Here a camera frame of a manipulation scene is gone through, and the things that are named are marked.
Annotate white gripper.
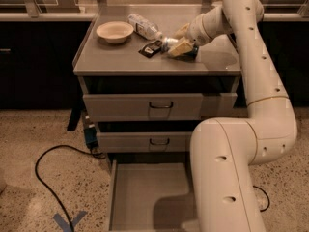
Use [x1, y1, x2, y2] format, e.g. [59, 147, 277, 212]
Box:
[168, 14, 214, 57]

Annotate redbull can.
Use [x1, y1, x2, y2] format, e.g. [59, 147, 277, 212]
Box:
[161, 38, 199, 59]

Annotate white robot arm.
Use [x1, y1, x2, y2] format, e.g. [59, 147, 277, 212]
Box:
[168, 0, 297, 232]

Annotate grey drawer cabinet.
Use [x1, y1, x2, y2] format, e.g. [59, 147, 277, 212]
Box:
[72, 4, 249, 166]

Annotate middle grey drawer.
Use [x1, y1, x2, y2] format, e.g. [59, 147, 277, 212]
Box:
[97, 131, 191, 153]

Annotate top grey drawer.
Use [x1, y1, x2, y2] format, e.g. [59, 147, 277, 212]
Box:
[83, 93, 237, 122]

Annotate bottom grey open drawer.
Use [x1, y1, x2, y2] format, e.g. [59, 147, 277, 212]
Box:
[105, 161, 200, 232]

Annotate black snack packet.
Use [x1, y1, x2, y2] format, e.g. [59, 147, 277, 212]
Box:
[139, 41, 162, 58]

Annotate clear plastic water bottle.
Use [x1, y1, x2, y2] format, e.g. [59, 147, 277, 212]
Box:
[127, 14, 163, 40]

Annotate white bowl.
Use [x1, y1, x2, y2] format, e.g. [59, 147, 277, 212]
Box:
[96, 21, 133, 44]

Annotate blue power adapter box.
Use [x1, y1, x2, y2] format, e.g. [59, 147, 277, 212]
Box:
[84, 127, 98, 149]

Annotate dark lab bench cabinets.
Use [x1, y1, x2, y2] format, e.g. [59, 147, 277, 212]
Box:
[0, 21, 309, 109]

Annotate blue tape cross mark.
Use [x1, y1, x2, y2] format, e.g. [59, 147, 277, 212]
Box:
[52, 210, 88, 232]

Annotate black cable on left floor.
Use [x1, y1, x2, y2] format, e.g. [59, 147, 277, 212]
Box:
[34, 144, 106, 232]

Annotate black cable on floor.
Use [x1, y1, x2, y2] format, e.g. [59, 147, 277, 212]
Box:
[252, 185, 270, 213]
[34, 144, 106, 232]

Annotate black cable on right floor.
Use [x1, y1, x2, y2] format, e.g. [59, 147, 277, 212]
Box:
[252, 185, 270, 213]

